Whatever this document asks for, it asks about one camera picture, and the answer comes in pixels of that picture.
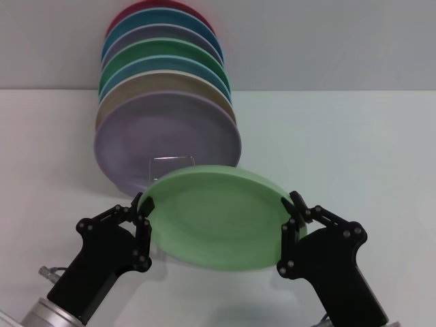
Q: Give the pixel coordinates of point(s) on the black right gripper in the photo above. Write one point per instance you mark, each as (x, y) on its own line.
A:
(334, 269)

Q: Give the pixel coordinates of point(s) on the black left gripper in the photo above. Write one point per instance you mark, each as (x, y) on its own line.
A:
(98, 262)

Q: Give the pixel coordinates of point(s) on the light green plate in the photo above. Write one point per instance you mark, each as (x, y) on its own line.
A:
(221, 218)

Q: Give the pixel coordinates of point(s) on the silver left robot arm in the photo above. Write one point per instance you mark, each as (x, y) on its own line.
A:
(47, 313)

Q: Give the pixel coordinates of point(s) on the beige plate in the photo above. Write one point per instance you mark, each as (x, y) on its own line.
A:
(153, 83)

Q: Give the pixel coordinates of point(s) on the light blue plate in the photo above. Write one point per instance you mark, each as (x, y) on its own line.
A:
(160, 64)

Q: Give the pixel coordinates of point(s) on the dark green plate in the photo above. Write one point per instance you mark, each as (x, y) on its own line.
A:
(163, 47)

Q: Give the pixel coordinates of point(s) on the grey lilac plate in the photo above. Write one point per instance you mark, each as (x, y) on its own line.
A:
(163, 32)

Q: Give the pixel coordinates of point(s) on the teal blue plate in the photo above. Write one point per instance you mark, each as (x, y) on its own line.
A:
(163, 18)

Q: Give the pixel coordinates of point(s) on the crimson red plate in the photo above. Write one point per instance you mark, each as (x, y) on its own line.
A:
(136, 8)

